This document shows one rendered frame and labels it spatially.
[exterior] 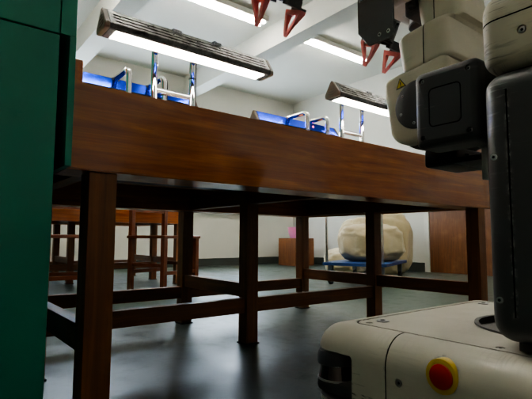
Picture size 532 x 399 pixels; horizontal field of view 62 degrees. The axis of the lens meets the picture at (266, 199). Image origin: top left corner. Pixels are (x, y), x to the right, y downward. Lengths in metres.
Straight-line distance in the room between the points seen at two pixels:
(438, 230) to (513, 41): 5.69
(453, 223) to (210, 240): 3.64
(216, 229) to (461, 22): 6.53
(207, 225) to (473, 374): 6.70
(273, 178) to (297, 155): 0.12
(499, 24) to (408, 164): 1.02
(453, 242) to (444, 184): 4.38
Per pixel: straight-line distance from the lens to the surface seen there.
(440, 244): 6.38
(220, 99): 7.75
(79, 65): 1.18
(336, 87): 1.96
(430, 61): 1.03
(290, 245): 7.34
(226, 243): 7.48
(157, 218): 4.34
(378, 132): 7.18
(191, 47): 1.54
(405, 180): 1.71
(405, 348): 0.79
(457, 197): 2.02
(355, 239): 4.47
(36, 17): 1.02
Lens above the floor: 0.44
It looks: 5 degrees up
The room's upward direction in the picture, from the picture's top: straight up
